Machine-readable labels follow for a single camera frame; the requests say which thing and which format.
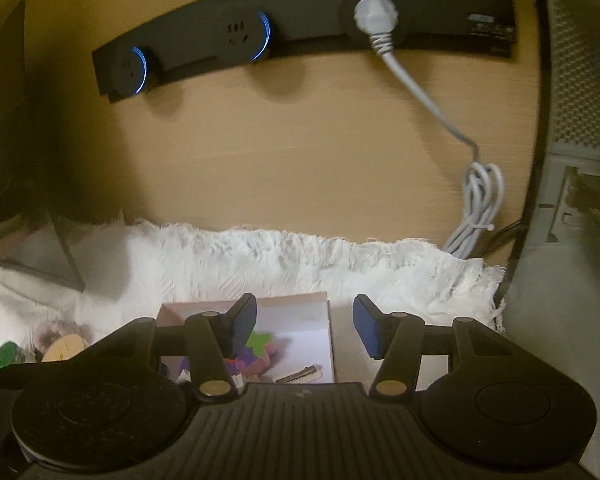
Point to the white fringed table cloth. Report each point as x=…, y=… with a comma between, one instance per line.
x=131, y=270

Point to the lilac fuzzy scrunchie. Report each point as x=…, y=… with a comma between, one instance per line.
x=49, y=331

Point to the pink cardboard box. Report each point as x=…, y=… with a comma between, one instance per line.
x=300, y=325

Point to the purple felt eggplant sponge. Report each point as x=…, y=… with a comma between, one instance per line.
x=254, y=359

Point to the black power strip track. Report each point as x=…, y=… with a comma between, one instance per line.
x=209, y=35

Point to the tan lid clear jar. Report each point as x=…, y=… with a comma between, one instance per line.
x=65, y=348

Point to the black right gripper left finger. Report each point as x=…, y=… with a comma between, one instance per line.
x=212, y=339

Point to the grey mesh appliance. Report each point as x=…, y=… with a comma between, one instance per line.
x=552, y=285

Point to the metal hair clip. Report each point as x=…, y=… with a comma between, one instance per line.
x=307, y=374

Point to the black monitor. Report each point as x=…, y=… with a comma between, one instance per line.
x=31, y=239

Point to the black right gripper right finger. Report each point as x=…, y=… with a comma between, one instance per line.
x=396, y=341

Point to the green lid glass jar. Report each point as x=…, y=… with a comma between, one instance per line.
x=11, y=353

